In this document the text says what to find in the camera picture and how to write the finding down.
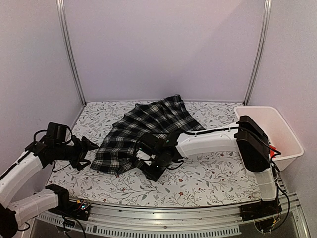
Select red garment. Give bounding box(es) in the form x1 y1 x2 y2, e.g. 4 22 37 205
270 145 280 159

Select left aluminium frame post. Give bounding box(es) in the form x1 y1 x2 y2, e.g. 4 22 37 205
56 0 87 107

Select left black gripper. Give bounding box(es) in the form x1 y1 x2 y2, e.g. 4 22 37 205
55 136 99 171

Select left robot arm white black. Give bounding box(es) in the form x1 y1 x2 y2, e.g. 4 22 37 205
0 122 98 238

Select white plastic laundry bin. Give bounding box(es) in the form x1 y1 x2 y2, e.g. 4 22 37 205
234 106 304 171

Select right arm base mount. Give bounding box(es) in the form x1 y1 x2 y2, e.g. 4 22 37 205
239 198 282 221

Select front aluminium rail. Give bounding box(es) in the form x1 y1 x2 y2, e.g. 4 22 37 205
21 190 310 238

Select black white plaid skirt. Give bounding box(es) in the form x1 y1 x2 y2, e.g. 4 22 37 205
90 95 204 175

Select floral patterned table cloth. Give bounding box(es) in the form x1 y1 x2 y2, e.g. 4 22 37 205
47 101 260 208

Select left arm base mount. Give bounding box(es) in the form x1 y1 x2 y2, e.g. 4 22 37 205
49 199 91 221

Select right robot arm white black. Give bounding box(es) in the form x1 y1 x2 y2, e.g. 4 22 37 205
135 116 281 216

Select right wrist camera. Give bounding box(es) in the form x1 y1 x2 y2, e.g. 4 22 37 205
136 149 157 167

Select right aluminium frame post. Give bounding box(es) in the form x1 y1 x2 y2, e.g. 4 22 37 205
243 0 272 106

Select aluminium frame post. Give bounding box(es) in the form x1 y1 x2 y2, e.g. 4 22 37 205
243 0 272 106
56 0 87 107

